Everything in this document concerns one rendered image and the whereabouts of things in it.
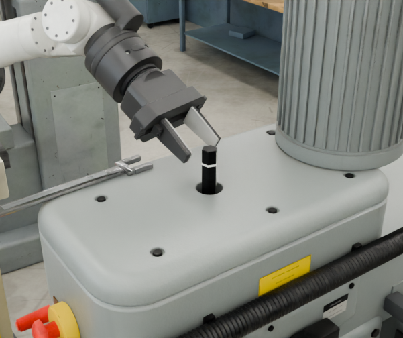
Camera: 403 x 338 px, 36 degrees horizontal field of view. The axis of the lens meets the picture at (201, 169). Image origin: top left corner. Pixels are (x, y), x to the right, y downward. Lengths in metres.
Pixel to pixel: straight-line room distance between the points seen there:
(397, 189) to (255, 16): 6.39
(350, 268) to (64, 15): 0.52
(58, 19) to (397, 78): 0.47
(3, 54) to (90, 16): 0.18
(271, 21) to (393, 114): 6.37
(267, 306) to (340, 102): 0.29
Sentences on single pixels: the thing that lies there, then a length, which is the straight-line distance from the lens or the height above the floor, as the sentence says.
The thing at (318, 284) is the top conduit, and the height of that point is 1.80.
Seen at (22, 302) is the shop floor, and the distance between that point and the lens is 3.67.
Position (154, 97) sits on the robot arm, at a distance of 0.83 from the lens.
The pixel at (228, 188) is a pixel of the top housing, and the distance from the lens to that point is 0.85.
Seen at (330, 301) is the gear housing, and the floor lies 1.70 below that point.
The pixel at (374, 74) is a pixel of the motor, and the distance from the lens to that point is 0.87.
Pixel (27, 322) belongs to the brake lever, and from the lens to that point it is 0.94.
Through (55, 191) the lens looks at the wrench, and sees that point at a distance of 0.85.
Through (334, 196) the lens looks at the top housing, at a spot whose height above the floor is 1.89.
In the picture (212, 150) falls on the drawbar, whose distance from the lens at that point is 0.82.
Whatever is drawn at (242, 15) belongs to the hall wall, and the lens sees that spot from 7.66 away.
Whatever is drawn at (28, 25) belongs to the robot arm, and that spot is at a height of 2.07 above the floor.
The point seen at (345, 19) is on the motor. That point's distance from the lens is 0.84.
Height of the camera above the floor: 2.33
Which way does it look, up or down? 29 degrees down
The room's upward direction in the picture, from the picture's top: straight up
